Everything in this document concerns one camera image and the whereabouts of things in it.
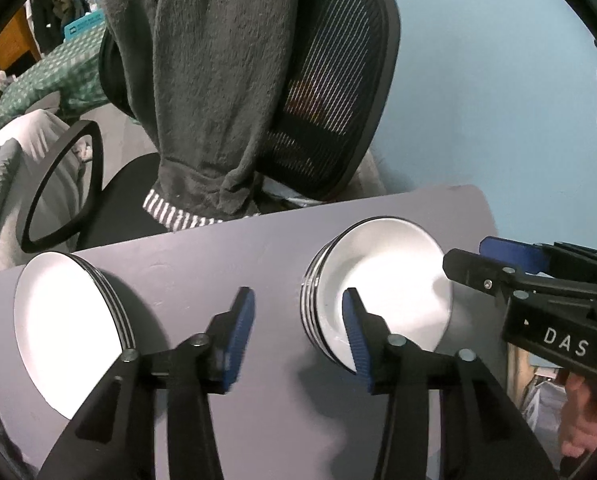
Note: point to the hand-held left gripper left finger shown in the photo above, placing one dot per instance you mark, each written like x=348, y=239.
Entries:
x=238, y=340

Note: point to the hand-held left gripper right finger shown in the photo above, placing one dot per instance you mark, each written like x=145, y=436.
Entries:
x=356, y=340

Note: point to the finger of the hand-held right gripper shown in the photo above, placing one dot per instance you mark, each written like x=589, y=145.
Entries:
x=508, y=252
x=471, y=267

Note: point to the deep white plate dark rim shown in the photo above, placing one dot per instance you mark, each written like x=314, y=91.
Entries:
x=311, y=310
x=393, y=280

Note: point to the person's right hand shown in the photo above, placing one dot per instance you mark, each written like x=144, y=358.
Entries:
x=578, y=425

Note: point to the wooden strip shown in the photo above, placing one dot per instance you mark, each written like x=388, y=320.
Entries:
x=518, y=375

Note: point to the clear plastic bag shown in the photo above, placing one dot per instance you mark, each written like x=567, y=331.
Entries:
x=548, y=395

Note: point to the black mesh office chair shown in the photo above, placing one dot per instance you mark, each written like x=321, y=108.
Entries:
x=338, y=85

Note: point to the dark grey fleece garment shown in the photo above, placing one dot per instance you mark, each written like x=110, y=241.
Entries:
x=213, y=60

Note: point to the bed with light grey sheet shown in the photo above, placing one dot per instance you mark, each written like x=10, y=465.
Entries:
x=43, y=130

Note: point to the green checkered cloth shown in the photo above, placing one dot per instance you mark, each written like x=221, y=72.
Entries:
x=53, y=77

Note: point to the blue plastic crate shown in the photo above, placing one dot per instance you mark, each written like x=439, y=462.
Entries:
x=83, y=25

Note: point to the wooden cabinet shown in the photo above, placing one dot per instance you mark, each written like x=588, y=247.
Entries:
x=13, y=40

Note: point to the black jacket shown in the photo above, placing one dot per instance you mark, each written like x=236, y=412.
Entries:
x=61, y=0

